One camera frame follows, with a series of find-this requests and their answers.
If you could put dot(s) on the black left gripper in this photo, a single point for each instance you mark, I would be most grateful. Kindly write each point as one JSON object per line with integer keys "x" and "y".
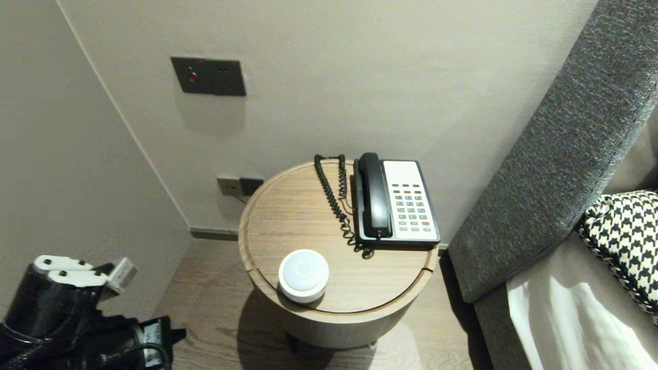
{"x": 154, "y": 339}

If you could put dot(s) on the white round smart speaker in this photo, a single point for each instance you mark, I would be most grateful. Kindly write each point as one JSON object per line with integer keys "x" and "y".
{"x": 303, "y": 275}

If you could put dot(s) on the curved wooden table drawer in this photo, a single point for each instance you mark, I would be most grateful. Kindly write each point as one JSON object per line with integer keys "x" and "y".
{"x": 349, "y": 324}

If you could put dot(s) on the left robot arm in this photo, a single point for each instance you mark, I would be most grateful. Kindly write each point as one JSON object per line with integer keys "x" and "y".
{"x": 46, "y": 308}

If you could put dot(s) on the round wooden bedside table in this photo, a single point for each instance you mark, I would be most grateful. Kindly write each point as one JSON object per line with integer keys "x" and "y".
{"x": 298, "y": 216}

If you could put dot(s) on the black telephone handset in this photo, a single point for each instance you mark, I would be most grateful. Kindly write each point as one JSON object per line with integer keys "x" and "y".
{"x": 374, "y": 198}

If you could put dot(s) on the black and white desk telephone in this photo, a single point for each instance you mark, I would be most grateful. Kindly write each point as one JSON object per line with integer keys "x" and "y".
{"x": 411, "y": 203}

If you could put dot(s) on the white bed sheet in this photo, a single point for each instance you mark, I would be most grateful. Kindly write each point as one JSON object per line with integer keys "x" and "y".
{"x": 565, "y": 318}

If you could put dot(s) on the grey fabric bed headboard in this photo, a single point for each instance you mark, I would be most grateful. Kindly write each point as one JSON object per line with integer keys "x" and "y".
{"x": 555, "y": 154}

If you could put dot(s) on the black white houndstooth pillow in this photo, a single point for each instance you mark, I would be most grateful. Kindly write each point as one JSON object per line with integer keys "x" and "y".
{"x": 627, "y": 236}

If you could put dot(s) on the white left wrist camera unit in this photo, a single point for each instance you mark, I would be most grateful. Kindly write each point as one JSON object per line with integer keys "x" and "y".
{"x": 77, "y": 275}

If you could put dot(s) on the beige wall socket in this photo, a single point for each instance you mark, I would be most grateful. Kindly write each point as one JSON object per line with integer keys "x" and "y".
{"x": 227, "y": 186}

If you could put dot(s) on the black wall socket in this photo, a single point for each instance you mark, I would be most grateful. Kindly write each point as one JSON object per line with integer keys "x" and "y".
{"x": 252, "y": 185}

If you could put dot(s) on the dark wall switch panel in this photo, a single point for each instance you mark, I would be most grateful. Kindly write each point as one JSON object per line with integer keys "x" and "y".
{"x": 208, "y": 76}

